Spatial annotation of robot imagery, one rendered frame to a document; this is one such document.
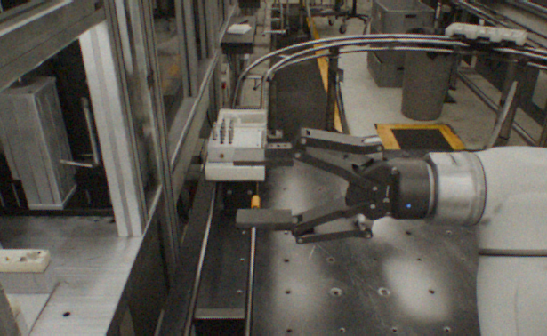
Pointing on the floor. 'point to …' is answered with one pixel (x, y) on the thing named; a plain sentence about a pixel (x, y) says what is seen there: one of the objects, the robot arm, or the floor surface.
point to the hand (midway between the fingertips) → (256, 188)
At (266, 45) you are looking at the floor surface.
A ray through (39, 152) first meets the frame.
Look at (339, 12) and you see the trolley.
